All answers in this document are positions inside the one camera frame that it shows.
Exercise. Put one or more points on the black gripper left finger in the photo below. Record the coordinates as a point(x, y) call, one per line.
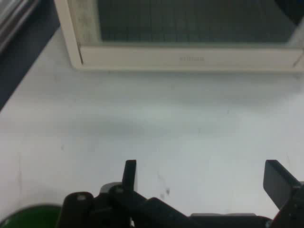
point(130, 175)

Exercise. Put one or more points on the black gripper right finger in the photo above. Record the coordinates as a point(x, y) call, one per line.
point(276, 183)

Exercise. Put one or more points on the cream glass oven door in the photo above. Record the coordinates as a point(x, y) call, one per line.
point(190, 58)

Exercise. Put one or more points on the green bowl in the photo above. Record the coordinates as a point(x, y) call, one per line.
point(33, 217)

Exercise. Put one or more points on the cream toaster oven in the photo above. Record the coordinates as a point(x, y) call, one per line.
point(66, 28)

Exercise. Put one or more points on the aluminium profile rail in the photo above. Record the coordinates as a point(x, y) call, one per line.
point(14, 16)

